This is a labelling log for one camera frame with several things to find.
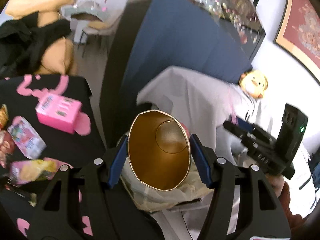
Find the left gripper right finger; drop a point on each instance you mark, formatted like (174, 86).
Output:
(260, 214)

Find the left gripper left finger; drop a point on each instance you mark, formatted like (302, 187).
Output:
(57, 214)

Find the red gold paper cup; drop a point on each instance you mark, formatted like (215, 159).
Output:
(159, 150)

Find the person's right hand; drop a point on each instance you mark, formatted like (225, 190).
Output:
(277, 183)

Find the yellow snack wrapper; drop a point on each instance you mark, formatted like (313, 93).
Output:
(23, 172)

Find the yellow plush toy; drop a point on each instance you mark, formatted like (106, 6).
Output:
(254, 83)

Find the Kleenex tissue pack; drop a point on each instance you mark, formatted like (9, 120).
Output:
(26, 138)

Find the pink toy box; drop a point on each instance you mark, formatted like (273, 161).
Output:
(58, 112)

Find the framed red picture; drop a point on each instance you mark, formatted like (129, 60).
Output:
(298, 34)

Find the dark blue partition panel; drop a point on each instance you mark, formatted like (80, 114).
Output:
(154, 34)

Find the black clothing on sofa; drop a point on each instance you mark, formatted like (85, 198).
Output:
(23, 43)

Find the beige dining chair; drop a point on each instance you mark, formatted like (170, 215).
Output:
(101, 29)

